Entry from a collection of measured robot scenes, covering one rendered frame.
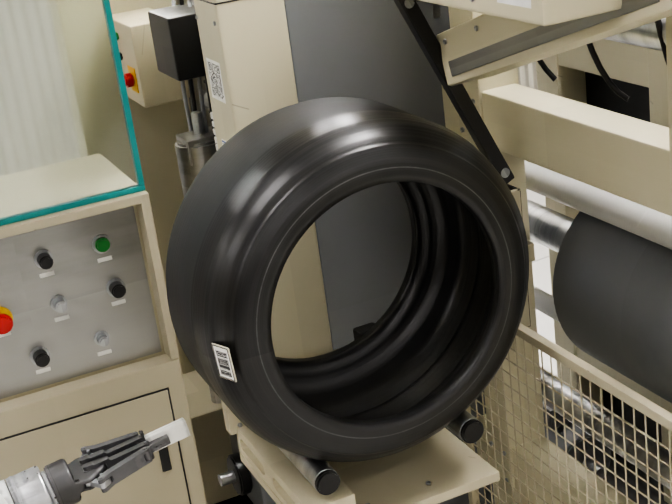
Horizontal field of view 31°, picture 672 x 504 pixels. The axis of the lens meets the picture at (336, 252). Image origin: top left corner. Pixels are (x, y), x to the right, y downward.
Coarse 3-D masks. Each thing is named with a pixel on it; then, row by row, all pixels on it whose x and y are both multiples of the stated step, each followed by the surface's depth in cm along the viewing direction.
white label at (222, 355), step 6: (216, 348) 189; (222, 348) 188; (228, 348) 187; (216, 354) 190; (222, 354) 189; (228, 354) 188; (216, 360) 191; (222, 360) 190; (228, 360) 188; (222, 366) 190; (228, 366) 189; (222, 372) 191; (228, 372) 190; (234, 372) 189; (228, 378) 190; (234, 378) 189
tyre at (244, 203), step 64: (256, 128) 202; (320, 128) 191; (384, 128) 192; (192, 192) 202; (256, 192) 186; (320, 192) 186; (448, 192) 226; (192, 256) 194; (256, 256) 185; (448, 256) 232; (512, 256) 205; (192, 320) 194; (256, 320) 188; (384, 320) 233; (448, 320) 231; (512, 320) 209; (256, 384) 191; (320, 384) 229; (384, 384) 230; (448, 384) 209; (320, 448) 200; (384, 448) 205
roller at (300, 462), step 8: (280, 448) 218; (288, 456) 214; (296, 456) 211; (304, 456) 210; (296, 464) 211; (304, 464) 208; (312, 464) 207; (320, 464) 206; (328, 464) 207; (304, 472) 208; (312, 472) 205; (320, 472) 204; (328, 472) 204; (336, 472) 206; (312, 480) 205; (320, 480) 203; (328, 480) 204; (336, 480) 205; (320, 488) 204; (328, 488) 204; (336, 488) 205
